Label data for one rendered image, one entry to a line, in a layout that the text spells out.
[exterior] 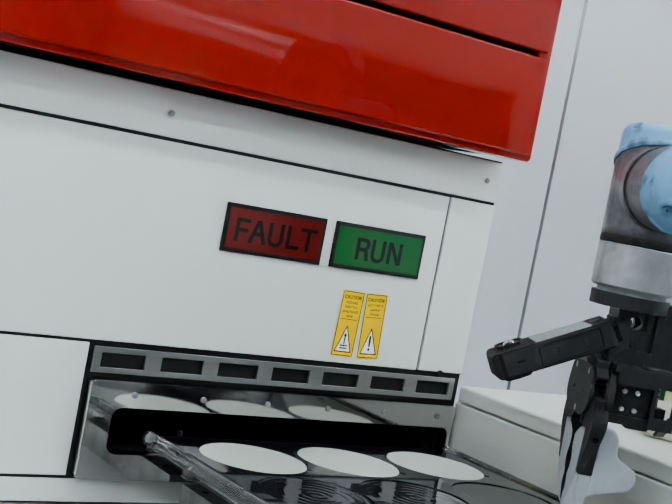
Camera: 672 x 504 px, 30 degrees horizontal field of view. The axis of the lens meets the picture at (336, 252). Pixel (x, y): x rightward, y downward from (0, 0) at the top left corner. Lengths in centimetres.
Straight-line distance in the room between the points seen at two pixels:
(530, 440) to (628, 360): 21
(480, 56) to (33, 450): 59
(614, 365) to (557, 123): 240
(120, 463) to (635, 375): 48
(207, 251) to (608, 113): 253
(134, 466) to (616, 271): 48
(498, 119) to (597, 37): 227
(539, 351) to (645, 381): 10
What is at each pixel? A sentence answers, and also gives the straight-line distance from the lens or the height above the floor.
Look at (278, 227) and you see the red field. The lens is 125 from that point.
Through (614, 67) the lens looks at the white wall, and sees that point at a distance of 366.
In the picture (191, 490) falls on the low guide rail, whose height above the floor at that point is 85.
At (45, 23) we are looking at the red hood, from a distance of 108.
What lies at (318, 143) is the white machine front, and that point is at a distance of 127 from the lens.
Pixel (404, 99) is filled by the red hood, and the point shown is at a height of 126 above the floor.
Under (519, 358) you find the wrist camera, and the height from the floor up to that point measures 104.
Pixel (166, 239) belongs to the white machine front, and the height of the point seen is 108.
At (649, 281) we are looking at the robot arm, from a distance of 114.
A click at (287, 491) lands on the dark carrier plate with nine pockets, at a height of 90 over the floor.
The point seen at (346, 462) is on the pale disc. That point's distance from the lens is 122.
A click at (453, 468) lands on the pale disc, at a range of 130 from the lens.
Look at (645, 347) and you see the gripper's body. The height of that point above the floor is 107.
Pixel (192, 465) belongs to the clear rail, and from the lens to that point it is 110.
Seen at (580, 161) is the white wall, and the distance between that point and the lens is 359.
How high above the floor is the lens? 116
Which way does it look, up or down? 3 degrees down
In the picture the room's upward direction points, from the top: 11 degrees clockwise
